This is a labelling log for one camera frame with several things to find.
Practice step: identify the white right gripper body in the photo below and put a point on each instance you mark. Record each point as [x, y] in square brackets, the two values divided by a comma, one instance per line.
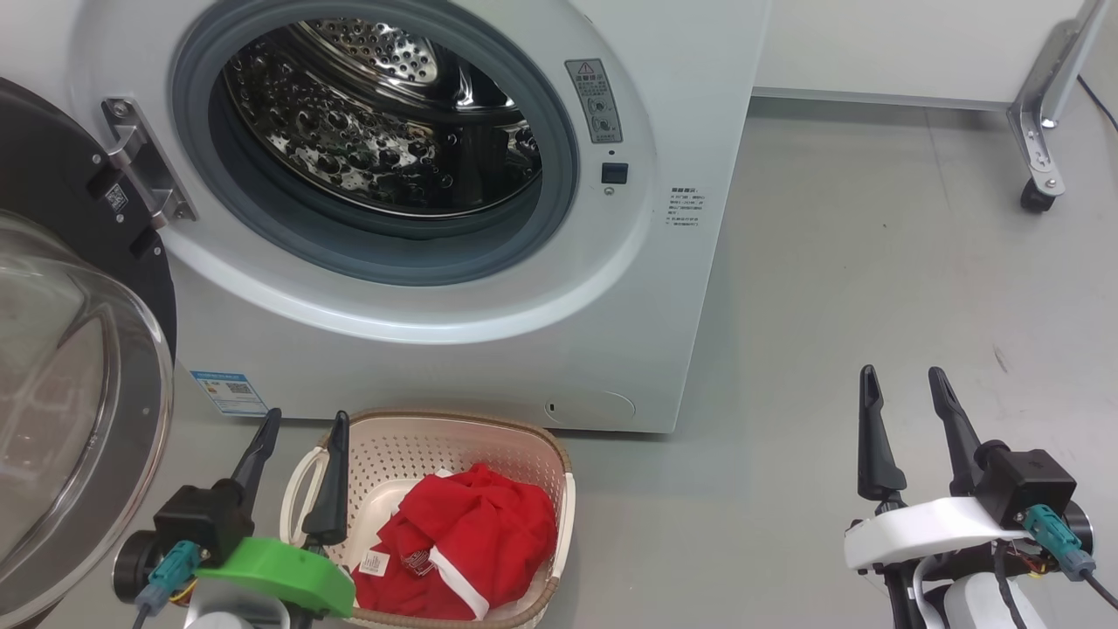
[926, 528]

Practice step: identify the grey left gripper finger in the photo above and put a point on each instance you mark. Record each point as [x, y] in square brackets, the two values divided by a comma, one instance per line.
[255, 463]
[332, 507]

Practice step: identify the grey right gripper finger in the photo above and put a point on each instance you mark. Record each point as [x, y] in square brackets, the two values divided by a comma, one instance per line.
[961, 445]
[878, 463]

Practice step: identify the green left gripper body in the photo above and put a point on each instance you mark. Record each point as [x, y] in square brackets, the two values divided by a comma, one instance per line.
[288, 572]

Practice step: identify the red white sports garment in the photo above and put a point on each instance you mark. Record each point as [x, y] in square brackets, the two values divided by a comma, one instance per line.
[489, 524]

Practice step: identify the round black glass washer door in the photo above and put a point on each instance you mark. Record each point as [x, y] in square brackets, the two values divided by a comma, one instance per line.
[52, 157]

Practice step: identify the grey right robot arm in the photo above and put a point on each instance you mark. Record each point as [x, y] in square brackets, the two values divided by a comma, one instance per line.
[969, 607]

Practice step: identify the cream perforated laundry basket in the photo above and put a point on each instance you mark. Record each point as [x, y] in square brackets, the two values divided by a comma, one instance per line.
[419, 445]

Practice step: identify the white front-load washing machine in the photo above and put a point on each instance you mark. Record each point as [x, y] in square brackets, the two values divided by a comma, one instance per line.
[681, 306]

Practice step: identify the blue energy label sticker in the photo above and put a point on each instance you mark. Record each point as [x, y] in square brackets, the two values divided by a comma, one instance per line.
[229, 393]

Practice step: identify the metal panel leg with caster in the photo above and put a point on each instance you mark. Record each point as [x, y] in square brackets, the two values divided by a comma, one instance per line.
[1039, 131]

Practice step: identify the white partition panel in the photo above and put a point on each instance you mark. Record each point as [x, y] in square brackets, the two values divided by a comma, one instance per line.
[908, 44]

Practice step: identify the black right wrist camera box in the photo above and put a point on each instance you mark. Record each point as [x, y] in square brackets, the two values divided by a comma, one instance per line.
[1026, 485]

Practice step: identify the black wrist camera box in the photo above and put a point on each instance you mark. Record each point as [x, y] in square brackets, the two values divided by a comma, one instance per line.
[201, 524]
[1026, 485]

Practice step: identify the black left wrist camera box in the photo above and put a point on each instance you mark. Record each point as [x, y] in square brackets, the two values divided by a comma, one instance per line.
[201, 524]

